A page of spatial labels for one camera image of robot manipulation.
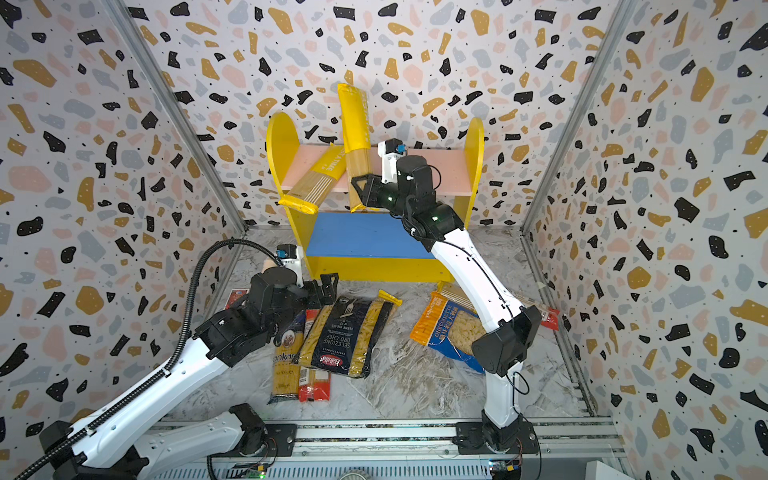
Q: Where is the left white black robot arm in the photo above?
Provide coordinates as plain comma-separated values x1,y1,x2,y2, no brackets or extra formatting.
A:
41,266,339,479

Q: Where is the blue yellow spaghetti pack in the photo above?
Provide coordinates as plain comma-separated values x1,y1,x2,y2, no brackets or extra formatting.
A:
268,311,306,404

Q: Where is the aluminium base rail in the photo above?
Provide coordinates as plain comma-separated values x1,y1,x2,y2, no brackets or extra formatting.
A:
161,417,632,479

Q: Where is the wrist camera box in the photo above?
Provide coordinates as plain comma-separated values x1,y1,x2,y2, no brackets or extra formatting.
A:
276,243,304,287
377,138,407,184

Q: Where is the red playing card box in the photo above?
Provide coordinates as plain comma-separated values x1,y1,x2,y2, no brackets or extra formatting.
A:
225,289,248,309

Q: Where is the blue orange orecchiette bag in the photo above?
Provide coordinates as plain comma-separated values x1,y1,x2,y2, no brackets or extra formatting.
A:
410,292,486,373

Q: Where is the yellow Pastatime spaghetti pack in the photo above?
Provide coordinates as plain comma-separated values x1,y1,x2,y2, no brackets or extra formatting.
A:
279,146,346,215

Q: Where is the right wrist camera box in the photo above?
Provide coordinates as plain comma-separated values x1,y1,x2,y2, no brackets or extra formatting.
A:
377,138,407,184

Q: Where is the wooden rolling pin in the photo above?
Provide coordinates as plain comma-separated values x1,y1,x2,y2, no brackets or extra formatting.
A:
261,258,278,272

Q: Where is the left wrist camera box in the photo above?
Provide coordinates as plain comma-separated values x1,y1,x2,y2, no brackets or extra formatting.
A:
276,243,304,287

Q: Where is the red long spaghetti pack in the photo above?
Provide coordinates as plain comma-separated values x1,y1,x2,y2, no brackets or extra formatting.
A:
535,303,560,331

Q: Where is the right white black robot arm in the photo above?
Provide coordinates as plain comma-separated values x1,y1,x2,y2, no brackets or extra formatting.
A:
351,155,541,453

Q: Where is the dark penne pasta bag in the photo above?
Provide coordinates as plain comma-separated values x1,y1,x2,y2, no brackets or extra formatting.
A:
294,290,403,379

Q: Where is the black corrugated cable hose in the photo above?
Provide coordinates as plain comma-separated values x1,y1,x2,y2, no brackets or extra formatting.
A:
11,238,286,480

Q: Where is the pink upper shelf board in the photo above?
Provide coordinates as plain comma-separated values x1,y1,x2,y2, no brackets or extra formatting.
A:
280,145,471,197

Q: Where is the red clear spaghetti pack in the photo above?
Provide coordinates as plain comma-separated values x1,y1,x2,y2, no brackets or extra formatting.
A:
298,309,331,402

